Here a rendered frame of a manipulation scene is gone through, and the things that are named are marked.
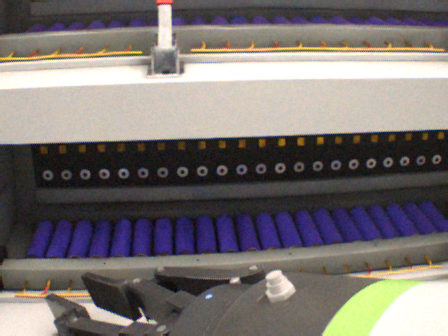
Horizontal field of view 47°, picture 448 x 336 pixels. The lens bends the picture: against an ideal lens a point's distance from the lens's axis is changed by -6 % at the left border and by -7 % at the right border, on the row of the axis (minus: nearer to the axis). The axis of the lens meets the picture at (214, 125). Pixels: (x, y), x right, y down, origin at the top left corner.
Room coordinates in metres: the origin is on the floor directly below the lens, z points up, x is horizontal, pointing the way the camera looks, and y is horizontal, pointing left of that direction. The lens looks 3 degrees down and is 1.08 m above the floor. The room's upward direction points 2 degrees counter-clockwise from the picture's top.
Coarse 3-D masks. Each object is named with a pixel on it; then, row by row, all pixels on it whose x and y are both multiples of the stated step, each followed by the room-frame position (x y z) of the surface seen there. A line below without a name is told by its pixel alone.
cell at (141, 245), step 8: (136, 224) 0.53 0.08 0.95; (144, 224) 0.52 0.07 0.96; (152, 224) 0.54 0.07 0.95; (136, 232) 0.51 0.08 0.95; (144, 232) 0.51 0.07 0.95; (152, 232) 0.53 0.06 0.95; (136, 240) 0.50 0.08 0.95; (144, 240) 0.50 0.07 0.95; (136, 248) 0.48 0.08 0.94; (144, 248) 0.48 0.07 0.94
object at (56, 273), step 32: (160, 256) 0.46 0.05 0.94; (192, 256) 0.46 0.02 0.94; (224, 256) 0.46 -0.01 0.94; (256, 256) 0.46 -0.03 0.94; (288, 256) 0.46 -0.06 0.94; (320, 256) 0.46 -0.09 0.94; (352, 256) 0.46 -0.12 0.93; (384, 256) 0.47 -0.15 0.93; (416, 256) 0.47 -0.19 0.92; (32, 288) 0.44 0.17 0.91; (64, 288) 0.45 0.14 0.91
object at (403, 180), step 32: (0, 192) 0.52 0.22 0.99; (64, 192) 0.55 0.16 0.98; (96, 192) 0.56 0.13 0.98; (128, 192) 0.56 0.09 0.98; (160, 192) 0.56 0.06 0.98; (192, 192) 0.56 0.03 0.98; (224, 192) 0.56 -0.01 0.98; (256, 192) 0.57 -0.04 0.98; (288, 192) 0.57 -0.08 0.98; (320, 192) 0.57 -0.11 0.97; (0, 224) 0.51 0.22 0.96; (0, 256) 0.45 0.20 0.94; (0, 288) 0.44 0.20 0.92; (0, 320) 0.40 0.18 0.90; (32, 320) 0.41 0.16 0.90; (128, 320) 0.41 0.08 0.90
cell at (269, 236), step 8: (256, 216) 0.55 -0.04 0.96; (264, 216) 0.54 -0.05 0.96; (256, 224) 0.54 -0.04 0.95; (264, 224) 0.52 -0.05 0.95; (272, 224) 0.53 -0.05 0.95; (264, 232) 0.51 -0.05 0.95; (272, 232) 0.51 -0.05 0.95; (264, 240) 0.50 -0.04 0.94; (272, 240) 0.49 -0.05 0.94; (264, 248) 0.49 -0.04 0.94; (280, 248) 0.49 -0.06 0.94
